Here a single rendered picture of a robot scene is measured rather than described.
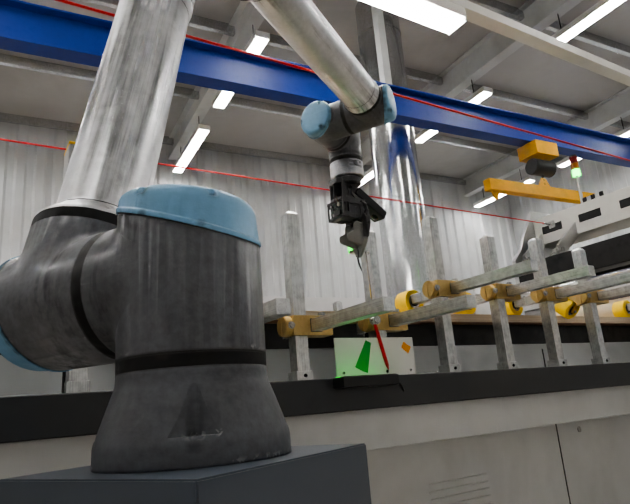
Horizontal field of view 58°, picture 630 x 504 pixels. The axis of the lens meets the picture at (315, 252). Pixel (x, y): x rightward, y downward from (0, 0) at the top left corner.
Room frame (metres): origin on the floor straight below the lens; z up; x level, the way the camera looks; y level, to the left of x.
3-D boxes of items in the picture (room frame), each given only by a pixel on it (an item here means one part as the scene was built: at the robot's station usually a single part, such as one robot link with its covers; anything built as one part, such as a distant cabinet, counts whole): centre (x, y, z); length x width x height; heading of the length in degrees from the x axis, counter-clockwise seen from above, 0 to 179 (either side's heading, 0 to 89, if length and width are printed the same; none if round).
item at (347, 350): (1.50, -0.14, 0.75); 0.26 x 0.01 x 0.10; 123
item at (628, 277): (1.91, -0.85, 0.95); 0.50 x 0.04 x 0.04; 33
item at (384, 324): (1.55, -0.17, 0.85); 0.13 x 0.06 x 0.05; 123
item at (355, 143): (1.41, -0.10, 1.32); 0.10 x 0.09 x 0.12; 152
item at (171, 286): (0.59, 0.14, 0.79); 0.17 x 0.15 x 0.18; 62
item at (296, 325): (1.41, 0.04, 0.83); 0.13 x 0.06 x 0.05; 123
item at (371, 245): (1.54, -0.15, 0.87); 0.03 x 0.03 x 0.48; 33
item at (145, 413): (0.58, 0.13, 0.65); 0.19 x 0.19 x 0.10
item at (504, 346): (1.81, -0.57, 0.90); 0.03 x 0.03 x 0.48; 33
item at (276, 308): (1.21, 0.18, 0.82); 0.43 x 0.03 x 0.04; 33
